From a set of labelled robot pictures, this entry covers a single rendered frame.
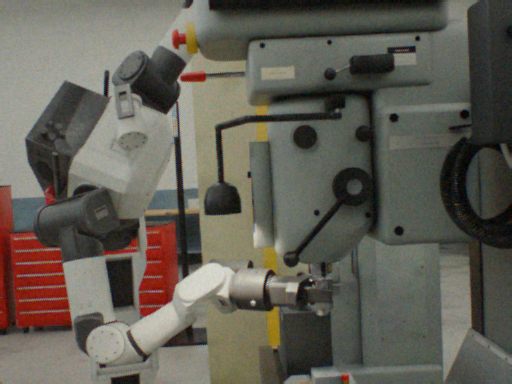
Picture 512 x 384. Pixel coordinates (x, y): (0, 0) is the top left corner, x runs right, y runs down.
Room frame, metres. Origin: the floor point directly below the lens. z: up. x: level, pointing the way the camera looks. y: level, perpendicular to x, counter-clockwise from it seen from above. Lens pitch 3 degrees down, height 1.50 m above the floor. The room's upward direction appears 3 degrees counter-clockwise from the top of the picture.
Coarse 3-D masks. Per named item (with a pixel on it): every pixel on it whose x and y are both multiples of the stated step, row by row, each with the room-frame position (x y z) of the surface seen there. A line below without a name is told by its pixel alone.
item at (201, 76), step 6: (186, 72) 1.29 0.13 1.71; (192, 72) 1.29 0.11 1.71; (198, 72) 1.29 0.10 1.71; (204, 72) 1.29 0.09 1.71; (222, 72) 1.30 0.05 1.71; (228, 72) 1.30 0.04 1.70; (234, 72) 1.30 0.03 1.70; (240, 72) 1.30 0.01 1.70; (180, 78) 1.29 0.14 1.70; (186, 78) 1.29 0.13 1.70; (192, 78) 1.29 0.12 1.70; (198, 78) 1.29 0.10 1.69; (204, 78) 1.29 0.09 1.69; (210, 78) 1.30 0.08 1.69; (216, 78) 1.30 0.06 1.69
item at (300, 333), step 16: (288, 320) 1.50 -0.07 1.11; (304, 320) 1.50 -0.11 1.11; (320, 320) 1.51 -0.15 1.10; (288, 336) 1.50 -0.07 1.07; (304, 336) 1.50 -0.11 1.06; (320, 336) 1.51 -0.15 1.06; (288, 352) 1.50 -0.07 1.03; (304, 352) 1.50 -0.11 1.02; (320, 352) 1.50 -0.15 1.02; (288, 368) 1.50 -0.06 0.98; (304, 368) 1.50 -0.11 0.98
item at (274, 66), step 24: (264, 48) 1.08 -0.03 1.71; (288, 48) 1.08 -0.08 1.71; (312, 48) 1.08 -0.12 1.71; (336, 48) 1.09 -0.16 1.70; (360, 48) 1.09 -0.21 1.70; (384, 48) 1.09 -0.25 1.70; (408, 48) 1.09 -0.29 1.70; (264, 72) 1.08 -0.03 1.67; (288, 72) 1.08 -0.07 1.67; (312, 72) 1.09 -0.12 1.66; (408, 72) 1.09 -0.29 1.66; (432, 72) 1.10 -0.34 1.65; (264, 96) 1.12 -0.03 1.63; (288, 96) 1.14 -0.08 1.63
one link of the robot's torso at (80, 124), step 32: (64, 96) 1.45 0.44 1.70; (96, 96) 1.47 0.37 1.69; (32, 128) 1.38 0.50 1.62; (64, 128) 1.40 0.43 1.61; (96, 128) 1.42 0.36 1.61; (160, 128) 1.47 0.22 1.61; (32, 160) 1.43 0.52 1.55; (64, 160) 1.39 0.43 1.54; (96, 160) 1.37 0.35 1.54; (128, 160) 1.39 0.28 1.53; (160, 160) 1.45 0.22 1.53; (64, 192) 1.51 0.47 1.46; (128, 192) 1.37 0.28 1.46; (128, 224) 1.56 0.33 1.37
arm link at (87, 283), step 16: (80, 272) 1.26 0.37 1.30; (96, 272) 1.27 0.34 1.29; (80, 288) 1.25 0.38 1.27; (96, 288) 1.26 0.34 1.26; (80, 304) 1.25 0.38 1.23; (96, 304) 1.25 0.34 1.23; (112, 304) 1.30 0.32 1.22; (80, 320) 1.23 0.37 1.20; (96, 320) 1.23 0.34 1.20; (112, 320) 1.27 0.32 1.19; (80, 336) 1.23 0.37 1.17; (96, 336) 1.22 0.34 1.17; (112, 336) 1.22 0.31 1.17; (96, 352) 1.21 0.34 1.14; (112, 352) 1.21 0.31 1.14
